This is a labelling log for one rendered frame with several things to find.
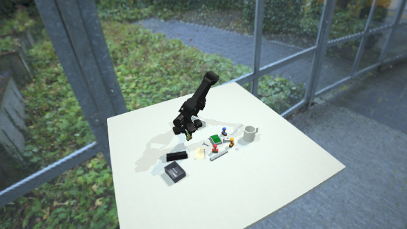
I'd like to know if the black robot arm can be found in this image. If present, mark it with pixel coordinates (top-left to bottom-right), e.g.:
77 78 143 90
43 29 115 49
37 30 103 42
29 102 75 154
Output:
173 70 219 134

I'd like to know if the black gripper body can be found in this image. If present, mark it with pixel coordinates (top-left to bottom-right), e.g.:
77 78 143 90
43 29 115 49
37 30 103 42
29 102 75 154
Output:
172 118 202 135

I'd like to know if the orange rubber stamp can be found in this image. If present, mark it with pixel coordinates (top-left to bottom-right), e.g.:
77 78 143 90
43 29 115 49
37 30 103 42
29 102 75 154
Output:
229 138 235 148

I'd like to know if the red stamp with round knob handle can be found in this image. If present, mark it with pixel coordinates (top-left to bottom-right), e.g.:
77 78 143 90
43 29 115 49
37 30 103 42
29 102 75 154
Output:
212 144 219 153

